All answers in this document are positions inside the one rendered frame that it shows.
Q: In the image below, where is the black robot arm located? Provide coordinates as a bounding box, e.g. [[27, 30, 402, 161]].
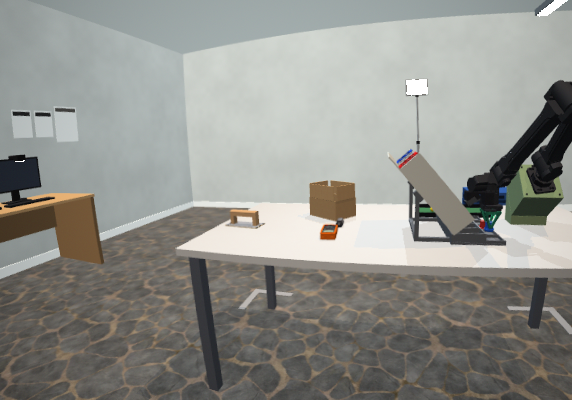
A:
[[464, 80, 572, 206]]

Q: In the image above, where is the brown cardboard box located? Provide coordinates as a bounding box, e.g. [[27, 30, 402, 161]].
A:
[[309, 180, 356, 221]]

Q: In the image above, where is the orange digital multimeter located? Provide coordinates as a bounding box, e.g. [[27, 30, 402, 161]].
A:
[[320, 224, 338, 240]]

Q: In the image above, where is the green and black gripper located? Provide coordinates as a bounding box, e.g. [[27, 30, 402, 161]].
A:
[[479, 191, 503, 228]]

